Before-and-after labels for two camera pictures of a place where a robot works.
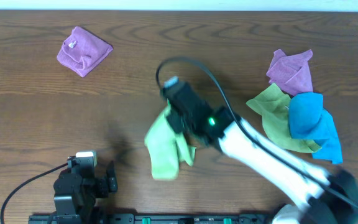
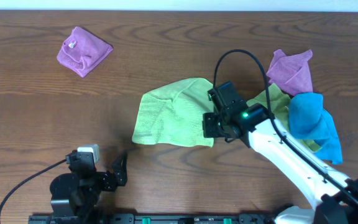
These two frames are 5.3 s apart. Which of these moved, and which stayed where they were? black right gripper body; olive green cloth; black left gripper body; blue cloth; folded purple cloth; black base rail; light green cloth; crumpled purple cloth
Moved: light green cloth; black right gripper body
Stayed: black base rail; crumpled purple cloth; olive green cloth; blue cloth; black left gripper body; folded purple cloth
